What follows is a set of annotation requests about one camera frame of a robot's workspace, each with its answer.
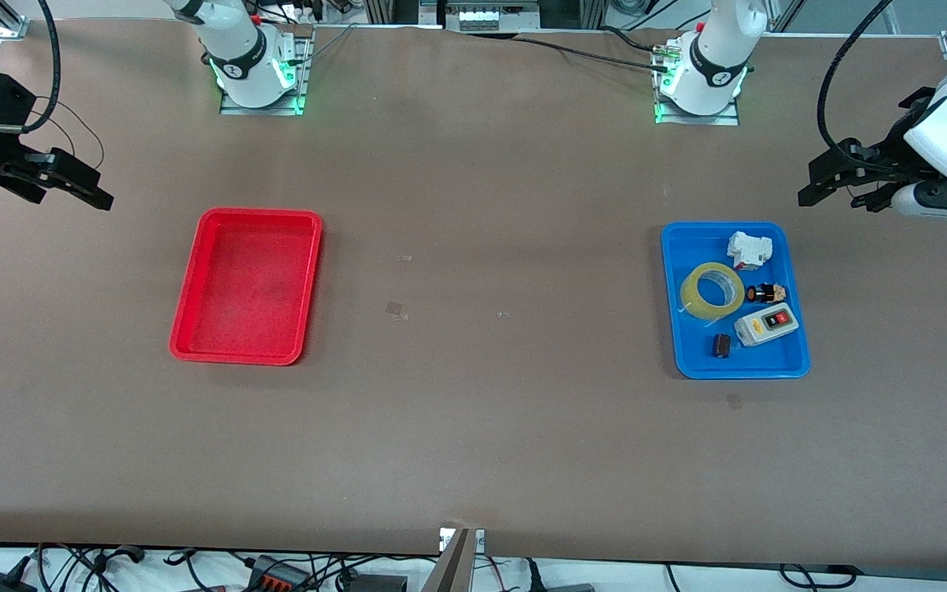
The black push button orange cap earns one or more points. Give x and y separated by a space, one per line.
764 293

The grey switch box red black buttons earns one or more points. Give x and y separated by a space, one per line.
755 330

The white circuit breaker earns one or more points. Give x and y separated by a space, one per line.
746 247

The grey rack equipment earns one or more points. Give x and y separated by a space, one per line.
490 12

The small clear tape scrap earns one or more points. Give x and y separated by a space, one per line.
394 310

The blue plastic tray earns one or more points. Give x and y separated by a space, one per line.
699 242

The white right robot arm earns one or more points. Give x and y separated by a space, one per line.
239 49

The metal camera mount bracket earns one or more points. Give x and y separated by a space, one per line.
461 559

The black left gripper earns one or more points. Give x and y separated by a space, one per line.
889 154

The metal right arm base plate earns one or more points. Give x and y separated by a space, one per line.
297 99

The yellow clear packing tape roll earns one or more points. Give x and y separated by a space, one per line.
690 301

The black power adapter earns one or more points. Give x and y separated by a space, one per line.
1 582

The red plastic tray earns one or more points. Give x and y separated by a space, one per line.
227 333

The dark brown cylindrical capacitor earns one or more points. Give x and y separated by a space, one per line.
722 345

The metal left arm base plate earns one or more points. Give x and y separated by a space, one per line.
732 115

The black orange power strip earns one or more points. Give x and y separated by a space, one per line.
276 575

